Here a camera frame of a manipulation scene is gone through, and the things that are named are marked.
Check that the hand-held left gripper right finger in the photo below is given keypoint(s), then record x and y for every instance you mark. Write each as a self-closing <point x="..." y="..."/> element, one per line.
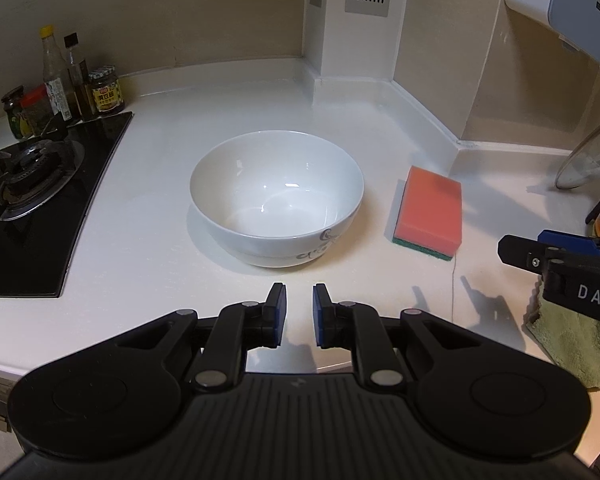
<point x="320" y="310"/>

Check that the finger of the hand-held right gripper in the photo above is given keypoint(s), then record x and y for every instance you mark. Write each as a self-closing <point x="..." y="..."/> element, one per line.
<point x="570" y="241"/>
<point x="520" y="250"/>

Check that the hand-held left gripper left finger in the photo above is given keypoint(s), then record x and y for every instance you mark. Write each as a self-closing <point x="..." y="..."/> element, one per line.
<point x="278" y="310"/>

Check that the pink and green sponge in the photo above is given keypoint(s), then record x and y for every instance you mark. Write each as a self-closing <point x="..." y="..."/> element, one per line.
<point x="430" y="210"/>

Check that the white ceramic bowl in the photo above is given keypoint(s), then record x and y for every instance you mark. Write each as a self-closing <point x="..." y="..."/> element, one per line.
<point x="275" y="200"/>

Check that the green cloth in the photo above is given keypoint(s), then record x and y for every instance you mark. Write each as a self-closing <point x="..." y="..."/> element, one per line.
<point x="575" y="345"/>

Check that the glass pot lid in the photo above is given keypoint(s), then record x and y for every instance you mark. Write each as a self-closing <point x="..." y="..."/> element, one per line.
<point x="587" y="155"/>

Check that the black glass gas hob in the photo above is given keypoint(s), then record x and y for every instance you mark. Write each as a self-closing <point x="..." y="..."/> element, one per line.
<point x="40" y="250"/>

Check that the yellow label jar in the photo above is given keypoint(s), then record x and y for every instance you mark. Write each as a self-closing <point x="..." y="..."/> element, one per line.
<point x="106" y="92"/>

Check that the dark bottle with black cap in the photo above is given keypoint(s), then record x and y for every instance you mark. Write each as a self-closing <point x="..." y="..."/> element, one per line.
<point x="82" y="85"/>

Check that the red lid jar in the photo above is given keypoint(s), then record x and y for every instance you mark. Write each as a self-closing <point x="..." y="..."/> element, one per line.
<point x="37" y="110"/>

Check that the clear bottle with yellow cap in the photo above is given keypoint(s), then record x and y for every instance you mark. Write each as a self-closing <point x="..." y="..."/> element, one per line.
<point x="55" y="85"/>

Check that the dark lid jar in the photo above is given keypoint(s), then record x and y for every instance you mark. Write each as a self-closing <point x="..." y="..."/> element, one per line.
<point x="16" y="115"/>

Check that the white wall appliance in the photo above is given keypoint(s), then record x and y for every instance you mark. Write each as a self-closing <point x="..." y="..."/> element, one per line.
<point x="575" y="0"/>

